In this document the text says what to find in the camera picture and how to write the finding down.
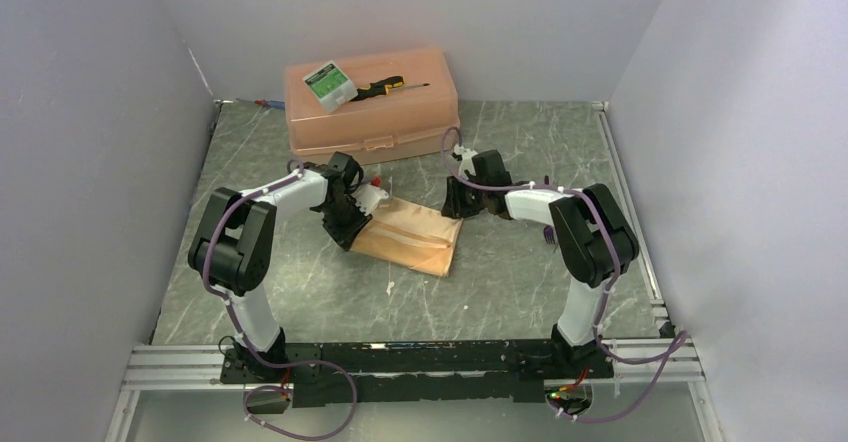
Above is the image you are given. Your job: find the green white small box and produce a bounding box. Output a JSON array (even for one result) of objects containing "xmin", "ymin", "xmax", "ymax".
[{"xmin": 302, "ymin": 61, "xmax": 358, "ymax": 114}]

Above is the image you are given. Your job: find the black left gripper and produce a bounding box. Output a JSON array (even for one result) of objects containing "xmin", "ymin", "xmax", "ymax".
[{"xmin": 318, "ymin": 194, "xmax": 372, "ymax": 251}]

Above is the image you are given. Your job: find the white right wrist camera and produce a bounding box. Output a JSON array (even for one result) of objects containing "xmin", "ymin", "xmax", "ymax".
[{"xmin": 452, "ymin": 144, "xmax": 478, "ymax": 180}]

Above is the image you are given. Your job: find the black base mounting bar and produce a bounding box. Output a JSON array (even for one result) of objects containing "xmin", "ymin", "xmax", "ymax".
[{"xmin": 220, "ymin": 339, "xmax": 614, "ymax": 408}]

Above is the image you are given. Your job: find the red blue pen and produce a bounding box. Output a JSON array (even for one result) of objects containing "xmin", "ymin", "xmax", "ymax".
[{"xmin": 237, "ymin": 98, "xmax": 285, "ymax": 110}]

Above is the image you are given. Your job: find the yellow black screwdriver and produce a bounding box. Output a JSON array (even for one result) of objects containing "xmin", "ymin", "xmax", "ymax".
[{"xmin": 351, "ymin": 75, "xmax": 429, "ymax": 102}]

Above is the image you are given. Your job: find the peach plastic storage box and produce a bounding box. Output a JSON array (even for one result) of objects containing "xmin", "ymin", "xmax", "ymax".
[{"xmin": 283, "ymin": 47, "xmax": 460, "ymax": 165}]

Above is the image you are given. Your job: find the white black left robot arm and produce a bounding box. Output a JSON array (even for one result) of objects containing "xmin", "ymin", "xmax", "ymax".
[{"xmin": 187, "ymin": 152, "xmax": 390, "ymax": 382}]

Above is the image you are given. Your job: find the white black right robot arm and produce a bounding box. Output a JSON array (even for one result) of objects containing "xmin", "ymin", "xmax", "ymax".
[{"xmin": 442, "ymin": 144, "xmax": 640, "ymax": 377}]

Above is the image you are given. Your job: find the peach satin napkin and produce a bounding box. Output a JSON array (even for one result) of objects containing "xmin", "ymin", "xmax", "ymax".
[{"xmin": 351, "ymin": 198, "xmax": 462, "ymax": 277}]

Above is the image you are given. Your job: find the aluminium frame rail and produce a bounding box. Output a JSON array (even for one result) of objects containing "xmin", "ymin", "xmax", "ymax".
[{"xmin": 122, "ymin": 101, "xmax": 721, "ymax": 441}]

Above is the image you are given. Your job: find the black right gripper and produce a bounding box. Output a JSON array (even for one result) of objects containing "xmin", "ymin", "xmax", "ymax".
[{"xmin": 441, "ymin": 173, "xmax": 489, "ymax": 220}]

